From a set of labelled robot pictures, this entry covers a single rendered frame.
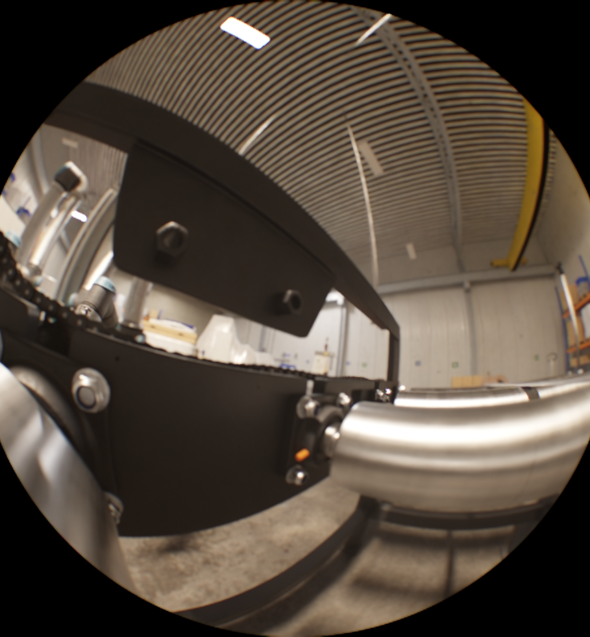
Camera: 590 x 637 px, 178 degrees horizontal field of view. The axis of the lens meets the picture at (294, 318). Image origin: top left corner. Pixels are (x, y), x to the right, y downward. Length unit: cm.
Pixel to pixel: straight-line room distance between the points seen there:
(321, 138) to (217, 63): 479
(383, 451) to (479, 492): 11
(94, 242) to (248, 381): 134
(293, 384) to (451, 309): 1076
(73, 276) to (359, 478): 142
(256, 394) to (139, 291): 87
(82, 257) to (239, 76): 740
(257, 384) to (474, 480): 22
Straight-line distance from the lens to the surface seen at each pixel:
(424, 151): 858
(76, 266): 138
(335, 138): 788
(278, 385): 21
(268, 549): 116
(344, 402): 29
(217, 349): 391
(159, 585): 103
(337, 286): 47
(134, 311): 99
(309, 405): 21
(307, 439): 23
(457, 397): 49
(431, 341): 1041
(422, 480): 19
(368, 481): 20
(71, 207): 113
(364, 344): 1109
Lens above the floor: 94
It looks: 16 degrees up
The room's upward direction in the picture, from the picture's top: 8 degrees clockwise
